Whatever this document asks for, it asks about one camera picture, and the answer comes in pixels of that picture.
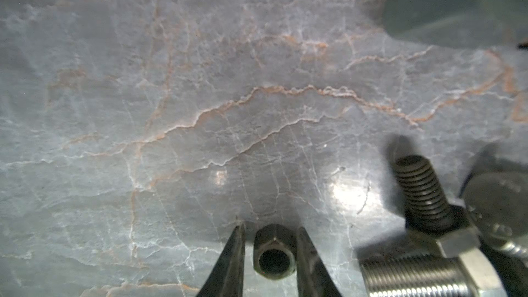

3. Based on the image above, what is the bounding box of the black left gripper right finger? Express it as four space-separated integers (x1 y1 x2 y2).
296 227 342 297

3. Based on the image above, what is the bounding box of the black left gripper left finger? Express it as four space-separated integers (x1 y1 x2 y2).
197 224 246 297

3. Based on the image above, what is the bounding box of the black hex bolt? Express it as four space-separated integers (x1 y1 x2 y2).
392 155 481 258

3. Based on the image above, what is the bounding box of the black hex nut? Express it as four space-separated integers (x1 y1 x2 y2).
253 224 297 281

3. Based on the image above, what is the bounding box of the green compartment organizer box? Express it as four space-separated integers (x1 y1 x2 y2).
382 0 527 48

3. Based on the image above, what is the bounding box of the silver hex bolt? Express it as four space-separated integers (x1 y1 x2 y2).
462 171 527 261
360 248 507 296

